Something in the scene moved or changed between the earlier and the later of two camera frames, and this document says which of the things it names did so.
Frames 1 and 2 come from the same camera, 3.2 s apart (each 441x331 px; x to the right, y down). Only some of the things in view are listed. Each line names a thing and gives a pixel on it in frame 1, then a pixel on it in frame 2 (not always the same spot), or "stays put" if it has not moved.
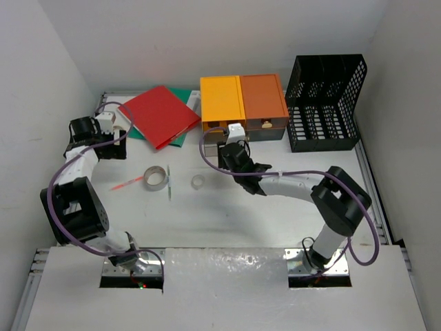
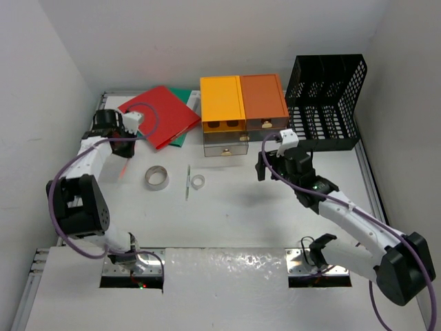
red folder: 160,115 stays put
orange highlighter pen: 138,178 → 123,170
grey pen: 168,172 → 188,183
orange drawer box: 263,101 stays put
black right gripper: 222,161 → 262,165
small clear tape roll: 198,181 stays put
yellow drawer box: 222,101 stays put
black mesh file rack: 317,84 stays put
